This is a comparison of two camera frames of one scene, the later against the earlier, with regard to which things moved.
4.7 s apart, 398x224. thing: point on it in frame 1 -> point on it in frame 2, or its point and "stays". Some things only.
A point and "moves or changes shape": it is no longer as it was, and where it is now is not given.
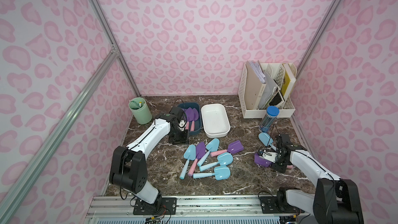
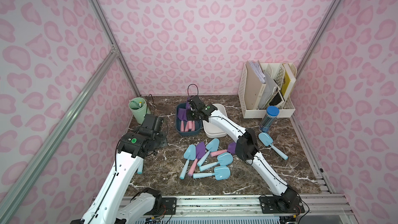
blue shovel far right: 266,139 stays
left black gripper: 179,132 -> 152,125
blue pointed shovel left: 190,153 stays
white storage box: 215,122 stays
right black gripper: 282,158 -> 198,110
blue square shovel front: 221,172 stays
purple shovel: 264,162 moves or changes shape
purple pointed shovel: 200,153 stays
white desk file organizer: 262,84 stays
